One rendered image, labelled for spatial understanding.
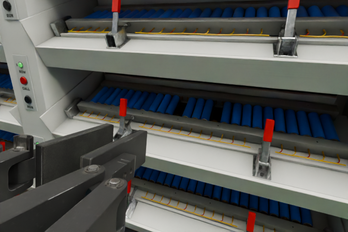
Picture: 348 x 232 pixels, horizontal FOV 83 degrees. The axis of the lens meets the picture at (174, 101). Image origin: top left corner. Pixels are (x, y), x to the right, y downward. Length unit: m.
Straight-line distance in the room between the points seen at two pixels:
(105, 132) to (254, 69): 0.21
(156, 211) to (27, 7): 0.50
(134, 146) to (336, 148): 0.34
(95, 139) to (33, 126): 0.40
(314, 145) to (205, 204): 0.25
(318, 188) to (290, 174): 0.04
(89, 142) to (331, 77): 0.29
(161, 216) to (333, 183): 0.34
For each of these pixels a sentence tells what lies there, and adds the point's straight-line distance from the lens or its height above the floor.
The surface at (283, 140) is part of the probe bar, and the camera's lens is 0.39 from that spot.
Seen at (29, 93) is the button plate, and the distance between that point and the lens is 0.54.
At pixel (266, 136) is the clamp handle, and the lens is 0.34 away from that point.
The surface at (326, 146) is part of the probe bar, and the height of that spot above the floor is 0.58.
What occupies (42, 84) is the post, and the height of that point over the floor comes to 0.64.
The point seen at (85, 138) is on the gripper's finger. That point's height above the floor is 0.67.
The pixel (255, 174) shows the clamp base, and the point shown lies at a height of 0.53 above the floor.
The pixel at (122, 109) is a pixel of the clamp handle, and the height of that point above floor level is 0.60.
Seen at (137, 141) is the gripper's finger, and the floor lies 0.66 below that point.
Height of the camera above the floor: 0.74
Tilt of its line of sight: 18 degrees down
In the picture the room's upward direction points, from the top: 1 degrees clockwise
